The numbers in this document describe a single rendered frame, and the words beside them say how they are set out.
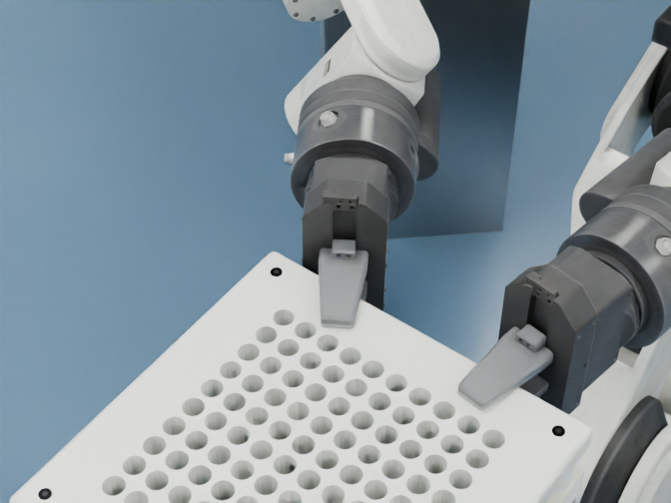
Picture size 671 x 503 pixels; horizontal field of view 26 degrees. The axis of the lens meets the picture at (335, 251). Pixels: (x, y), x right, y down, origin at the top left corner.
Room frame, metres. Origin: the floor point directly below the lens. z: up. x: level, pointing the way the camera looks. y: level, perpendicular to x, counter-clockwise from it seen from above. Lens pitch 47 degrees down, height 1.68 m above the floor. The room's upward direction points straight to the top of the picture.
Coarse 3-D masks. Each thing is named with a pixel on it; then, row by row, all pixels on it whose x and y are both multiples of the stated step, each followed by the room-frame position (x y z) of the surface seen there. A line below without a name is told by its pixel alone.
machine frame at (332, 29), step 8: (336, 16) 1.38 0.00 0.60; (344, 16) 1.38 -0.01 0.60; (320, 24) 1.42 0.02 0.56; (328, 24) 1.38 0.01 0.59; (336, 24) 1.38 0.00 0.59; (344, 24) 1.38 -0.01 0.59; (320, 32) 1.43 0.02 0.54; (328, 32) 1.38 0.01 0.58; (336, 32) 1.38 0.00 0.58; (344, 32) 1.38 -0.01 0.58; (320, 40) 1.43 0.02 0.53; (328, 40) 1.38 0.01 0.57; (336, 40) 1.38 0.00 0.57; (320, 48) 1.43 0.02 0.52; (328, 48) 1.38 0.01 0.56; (320, 56) 1.43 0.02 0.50
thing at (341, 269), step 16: (336, 240) 0.65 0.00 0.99; (320, 256) 0.64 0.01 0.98; (336, 256) 0.64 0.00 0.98; (352, 256) 0.64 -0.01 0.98; (320, 272) 0.63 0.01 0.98; (336, 272) 0.63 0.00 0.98; (352, 272) 0.63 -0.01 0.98; (320, 288) 0.61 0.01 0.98; (336, 288) 0.61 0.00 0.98; (352, 288) 0.61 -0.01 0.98; (320, 304) 0.60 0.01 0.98; (336, 304) 0.60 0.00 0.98; (352, 304) 0.60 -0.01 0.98; (336, 320) 0.59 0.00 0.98; (352, 320) 0.59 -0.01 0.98
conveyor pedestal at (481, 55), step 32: (448, 0) 1.60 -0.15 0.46; (480, 0) 1.60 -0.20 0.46; (512, 0) 1.60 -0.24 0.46; (448, 32) 1.60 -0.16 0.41; (480, 32) 1.60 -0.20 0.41; (512, 32) 1.60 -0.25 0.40; (448, 64) 1.60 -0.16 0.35; (480, 64) 1.60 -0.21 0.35; (512, 64) 1.61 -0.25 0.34; (448, 96) 1.60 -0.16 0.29; (480, 96) 1.60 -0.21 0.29; (512, 96) 1.61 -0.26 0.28; (448, 128) 1.60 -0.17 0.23; (480, 128) 1.60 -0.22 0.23; (512, 128) 1.61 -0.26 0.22; (448, 160) 1.60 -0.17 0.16; (480, 160) 1.60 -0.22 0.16; (416, 192) 1.59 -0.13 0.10; (448, 192) 1.60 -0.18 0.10; (480, 192) 1.60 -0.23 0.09; (416, 224) 1.59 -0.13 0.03; (448, 224) 1.60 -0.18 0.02; (480, 224) 1.60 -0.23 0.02
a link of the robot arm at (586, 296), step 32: (608, 224) 0.65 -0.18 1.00; (640, 224) 0.65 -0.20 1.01; (576, 256) 0.62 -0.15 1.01; (608, 256) 0.63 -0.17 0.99; (640, 256) 0.62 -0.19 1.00; (512, 288) 0.59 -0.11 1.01; (544, 288) 0.58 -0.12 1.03; (576, 288) 0.58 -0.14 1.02; (608, 288) 0.59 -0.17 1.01; (640, 288) 0.61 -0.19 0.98; (512, 320) 0.59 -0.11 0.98; (544, 320) 0.58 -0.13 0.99; (576, 320) 0.56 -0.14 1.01; (608, 320) 0.58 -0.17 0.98; (640, 320) 0.60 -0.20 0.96; (576, 352) 0.56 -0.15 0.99; (608, 352) 0.59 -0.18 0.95; (576, 384) 0.56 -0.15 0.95
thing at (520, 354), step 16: (512, 336) 0.57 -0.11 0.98; (528, 336) 0.57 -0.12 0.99; (544, 336) 0.57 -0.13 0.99; (496, 352) 0.56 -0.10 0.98; (512, 352) 0.56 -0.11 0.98; (528, 352) 0.56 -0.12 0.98; (544, 352) 0.56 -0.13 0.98; (480, 368) 0.55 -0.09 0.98; (496, 368) 0.55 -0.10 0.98; (512, 368) 0.55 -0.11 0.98; (528, 368) 0.55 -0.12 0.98; (544, 368) 0.56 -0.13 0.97; (464, 384) 0.54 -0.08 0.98; (480, 384) 0.54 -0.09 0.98; (496, 384) 0.54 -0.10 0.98; (512, 384) 0.54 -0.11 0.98; (480, 400) 0.52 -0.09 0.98; (496, 400) 0.53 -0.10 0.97
